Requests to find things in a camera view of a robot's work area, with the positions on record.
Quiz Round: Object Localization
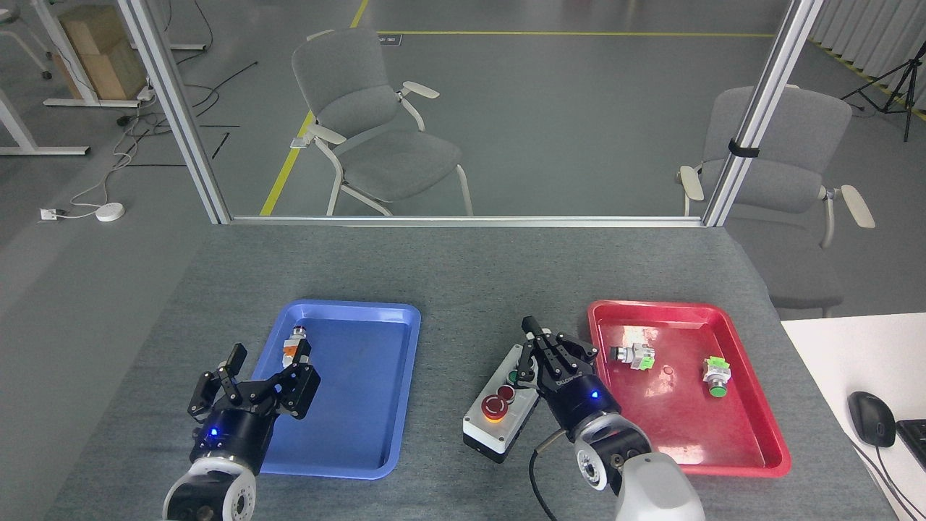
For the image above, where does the grey control box with buttons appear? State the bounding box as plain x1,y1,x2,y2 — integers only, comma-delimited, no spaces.
462,343,542,464

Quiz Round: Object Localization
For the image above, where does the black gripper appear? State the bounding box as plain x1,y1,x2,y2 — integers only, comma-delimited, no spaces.
518,315,620,443
187,344,321,465

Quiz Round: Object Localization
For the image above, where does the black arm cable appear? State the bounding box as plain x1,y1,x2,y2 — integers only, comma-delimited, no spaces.
528,428,569,521

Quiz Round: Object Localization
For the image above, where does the red plastic tray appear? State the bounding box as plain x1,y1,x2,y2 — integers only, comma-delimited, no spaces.
587,300,791,478

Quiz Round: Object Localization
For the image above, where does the blue plastic tray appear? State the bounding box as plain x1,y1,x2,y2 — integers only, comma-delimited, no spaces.
250,300,422,480

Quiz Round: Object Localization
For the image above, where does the silver aluminium crossbar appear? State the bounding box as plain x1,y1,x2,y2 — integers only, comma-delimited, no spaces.
230,216,706,228

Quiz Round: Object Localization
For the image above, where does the orange push button switch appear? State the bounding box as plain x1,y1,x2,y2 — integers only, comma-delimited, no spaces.
281,326,312,365

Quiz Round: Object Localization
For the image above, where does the brown cardboard box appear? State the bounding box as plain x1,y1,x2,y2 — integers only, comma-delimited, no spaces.
54,6,149,101

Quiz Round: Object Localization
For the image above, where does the black tripod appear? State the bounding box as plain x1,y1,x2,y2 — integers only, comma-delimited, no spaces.
841,40,926,143

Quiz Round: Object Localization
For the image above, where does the black selector switch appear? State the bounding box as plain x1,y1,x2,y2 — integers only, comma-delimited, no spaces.
608,342,656,372

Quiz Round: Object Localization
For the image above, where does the white side table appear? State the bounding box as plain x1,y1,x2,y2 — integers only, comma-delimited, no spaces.
780,313,926,521

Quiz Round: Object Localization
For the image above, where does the green push button switch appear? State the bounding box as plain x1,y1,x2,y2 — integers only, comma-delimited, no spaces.
701,355,732,399

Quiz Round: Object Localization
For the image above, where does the white floor cable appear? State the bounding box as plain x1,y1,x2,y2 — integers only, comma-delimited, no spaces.
56,98,156,216

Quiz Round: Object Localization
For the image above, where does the white desk leg frame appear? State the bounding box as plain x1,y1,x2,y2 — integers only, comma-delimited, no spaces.
0,87,91,157
33,0,142,109

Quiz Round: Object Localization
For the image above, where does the black floor cable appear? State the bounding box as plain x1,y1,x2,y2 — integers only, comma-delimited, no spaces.
117,0,259,169

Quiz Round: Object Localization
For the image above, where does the black mouse cable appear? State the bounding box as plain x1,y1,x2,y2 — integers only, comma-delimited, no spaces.
850,440,926,521

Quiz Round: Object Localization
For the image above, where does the black computer mouse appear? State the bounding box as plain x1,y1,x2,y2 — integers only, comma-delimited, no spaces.
847,391,896,448

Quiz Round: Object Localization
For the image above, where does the silver aluminium post with strap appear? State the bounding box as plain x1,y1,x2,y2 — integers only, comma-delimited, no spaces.
702,0,825,227

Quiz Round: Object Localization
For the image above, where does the black keyboard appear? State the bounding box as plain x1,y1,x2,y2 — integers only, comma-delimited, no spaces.
896,419,926,471

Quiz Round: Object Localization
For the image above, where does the grey chair with armrests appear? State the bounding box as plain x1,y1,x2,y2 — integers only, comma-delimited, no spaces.
677,85,876,320
291,27,475,217

